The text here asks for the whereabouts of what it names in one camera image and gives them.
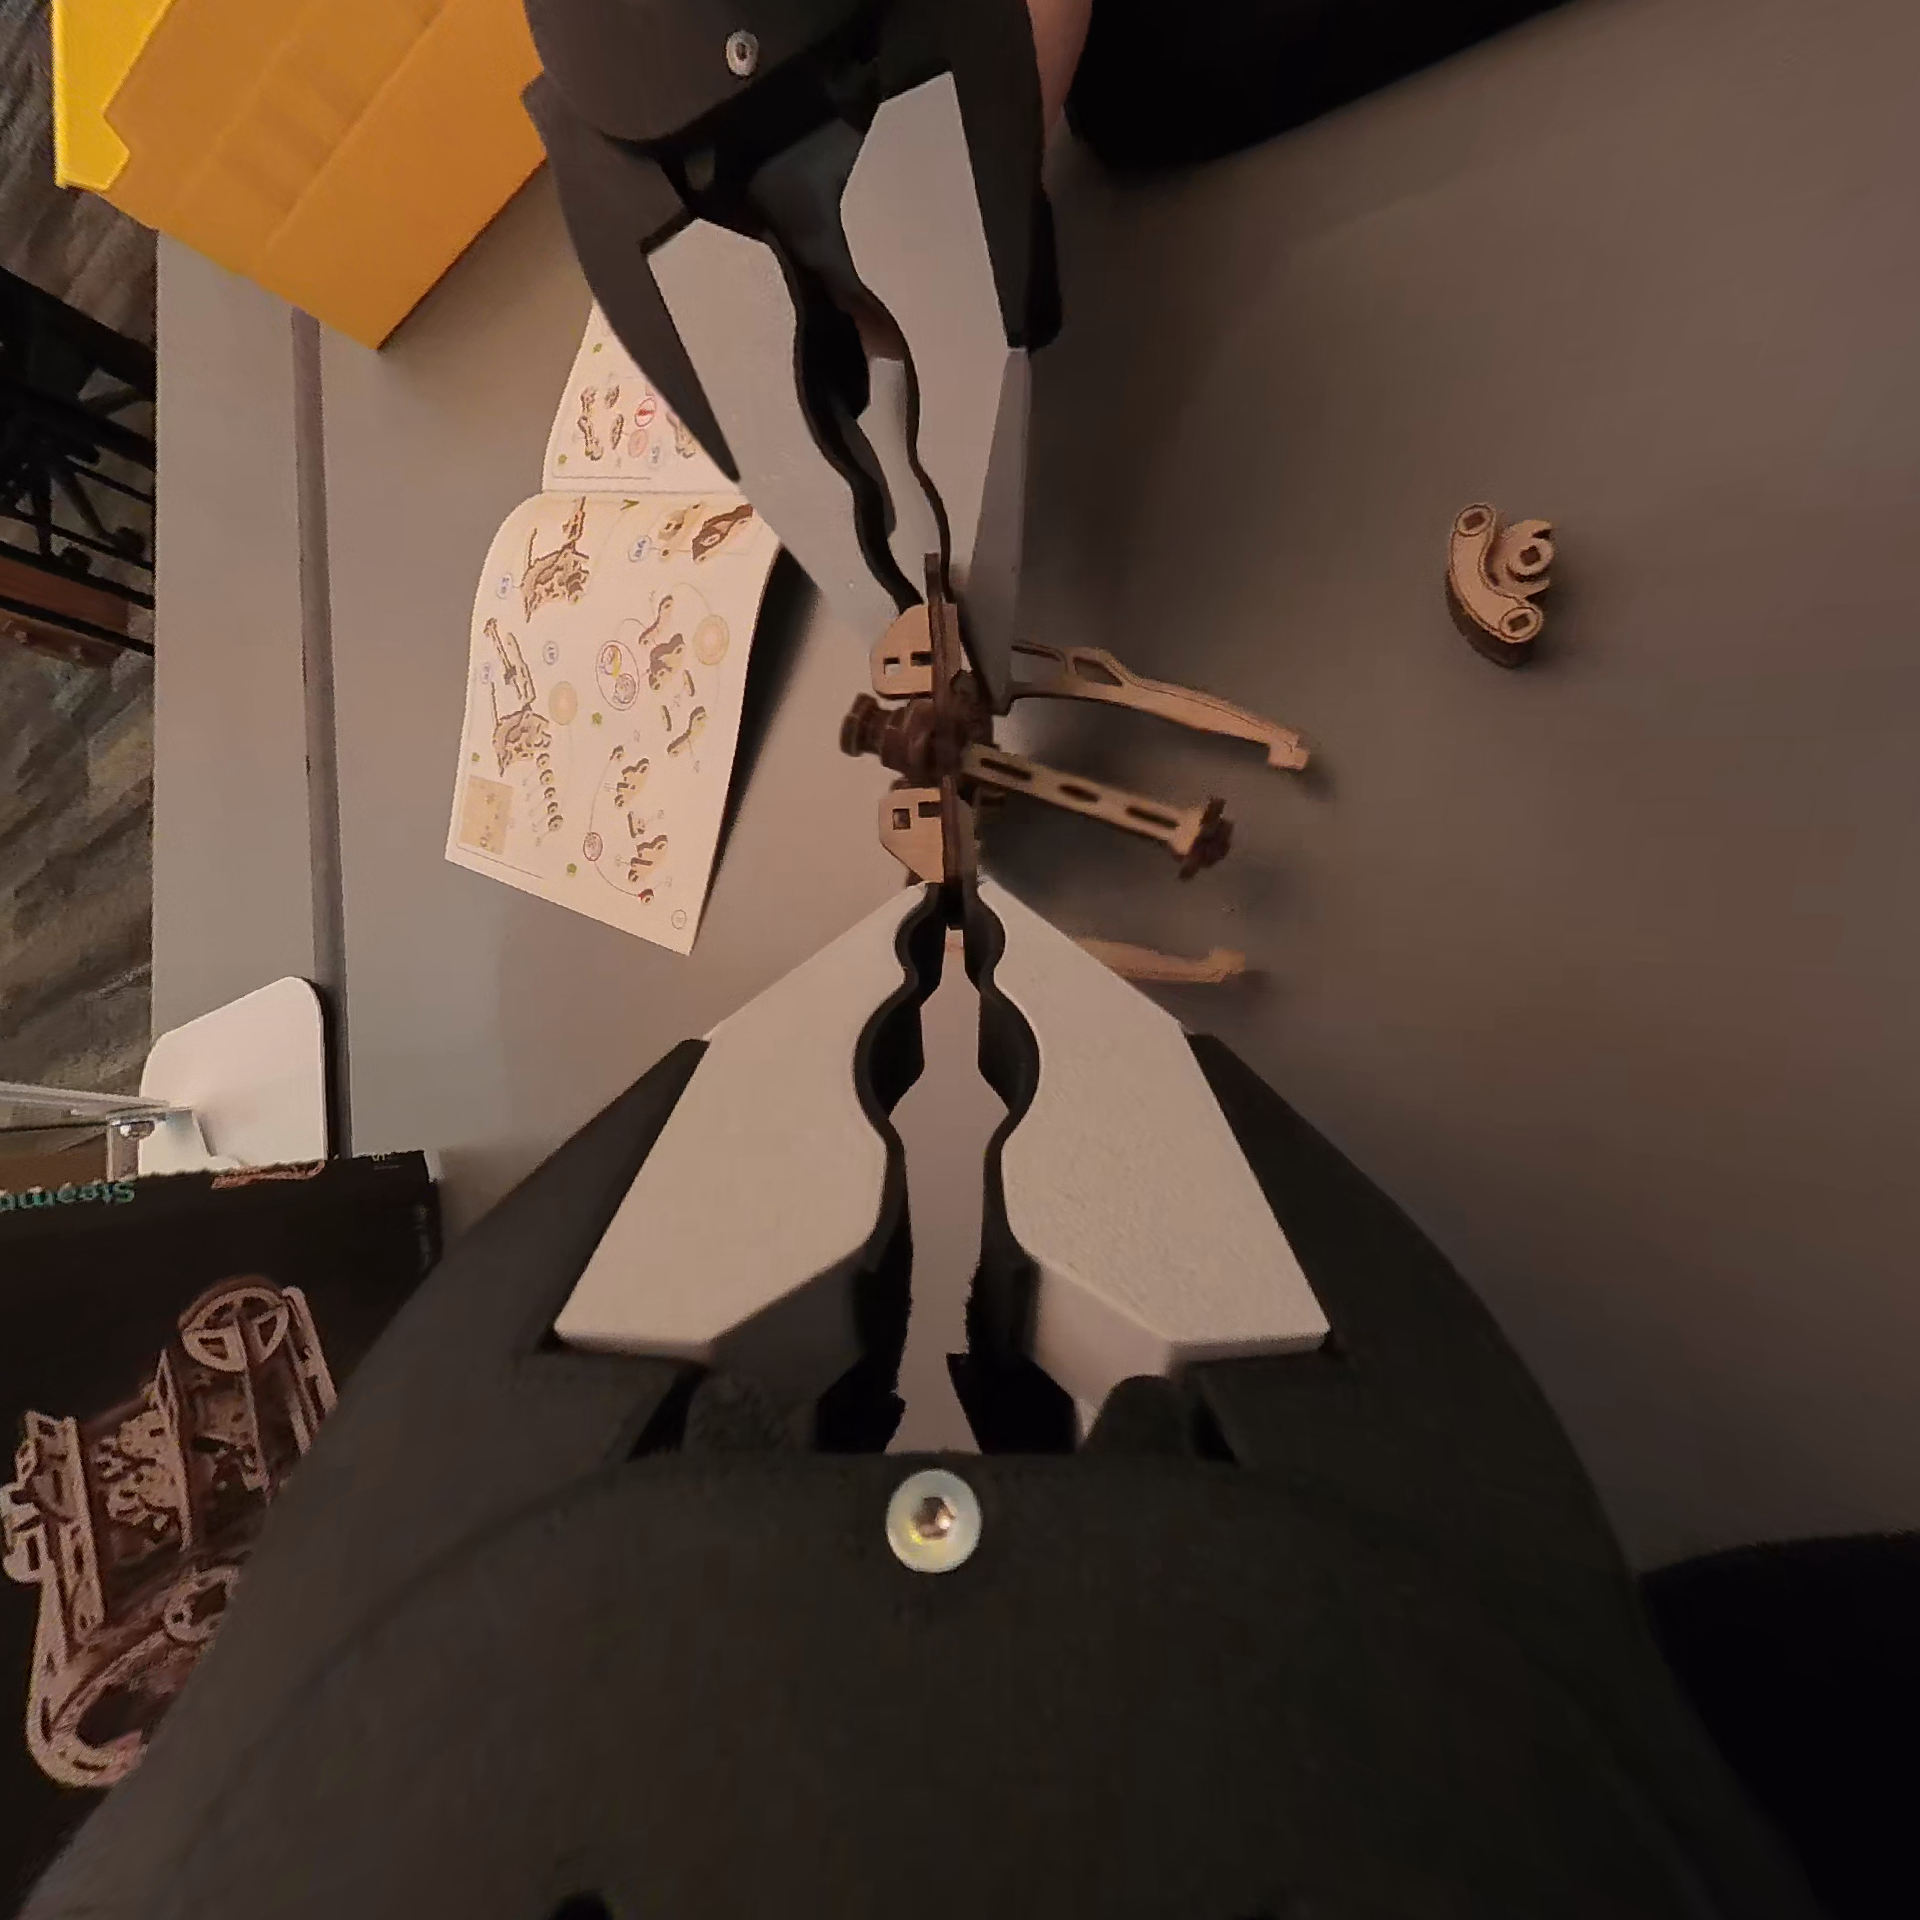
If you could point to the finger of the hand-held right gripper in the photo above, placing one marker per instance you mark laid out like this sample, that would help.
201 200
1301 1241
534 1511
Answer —
753 388
966 423

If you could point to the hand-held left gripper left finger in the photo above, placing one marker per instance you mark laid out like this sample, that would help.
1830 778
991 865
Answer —
753 1200

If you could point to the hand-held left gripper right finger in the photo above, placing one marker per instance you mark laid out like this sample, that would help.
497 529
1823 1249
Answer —
1140 1200

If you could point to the wooden model assembly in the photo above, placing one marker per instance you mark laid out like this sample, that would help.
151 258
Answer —
921 823

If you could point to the black model kit box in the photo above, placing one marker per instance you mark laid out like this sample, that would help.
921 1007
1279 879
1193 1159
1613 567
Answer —
179 1426

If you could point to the person's right hand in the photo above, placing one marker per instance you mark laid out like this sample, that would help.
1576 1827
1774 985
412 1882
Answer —
882 342

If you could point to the wooden lever part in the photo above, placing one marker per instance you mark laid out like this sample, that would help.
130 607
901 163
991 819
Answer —
1156 964

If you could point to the illustrated instruction booklet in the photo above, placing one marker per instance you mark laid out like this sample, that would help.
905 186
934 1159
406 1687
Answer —
598 722

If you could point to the yellow plastic bin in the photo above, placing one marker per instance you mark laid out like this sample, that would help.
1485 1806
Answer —
301 151

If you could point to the black wrist rest pad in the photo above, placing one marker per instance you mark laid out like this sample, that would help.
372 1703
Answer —
1272 77

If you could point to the white stand base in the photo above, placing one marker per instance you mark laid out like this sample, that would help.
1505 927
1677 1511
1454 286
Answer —
239 1065

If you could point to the curved wooden part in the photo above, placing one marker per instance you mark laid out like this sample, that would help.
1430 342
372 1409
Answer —
1479 579

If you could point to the clear acrylic holder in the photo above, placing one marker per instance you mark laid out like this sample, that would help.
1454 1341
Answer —
77 1109

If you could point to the person's dark clothing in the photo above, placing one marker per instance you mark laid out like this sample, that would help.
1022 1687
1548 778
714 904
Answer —
1796 1720

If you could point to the black metal frame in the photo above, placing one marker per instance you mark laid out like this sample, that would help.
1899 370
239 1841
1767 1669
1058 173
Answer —
77 452

